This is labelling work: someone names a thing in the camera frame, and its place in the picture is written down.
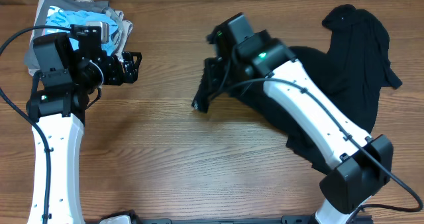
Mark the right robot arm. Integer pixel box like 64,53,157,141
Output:
193,13,394,223

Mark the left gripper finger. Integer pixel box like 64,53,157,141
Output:
122,51,142,68
123,63,138,84

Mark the grey folded t-shirt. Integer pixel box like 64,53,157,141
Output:
23,0,124,76

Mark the beige folded garment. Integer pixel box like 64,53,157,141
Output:
27,0,134,76

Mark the light blue folded t-shirt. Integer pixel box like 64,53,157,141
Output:
45,6,122,56

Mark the black t-shirt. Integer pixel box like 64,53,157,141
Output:
192,4,401,174

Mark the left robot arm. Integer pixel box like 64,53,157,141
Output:
26,22,142,223

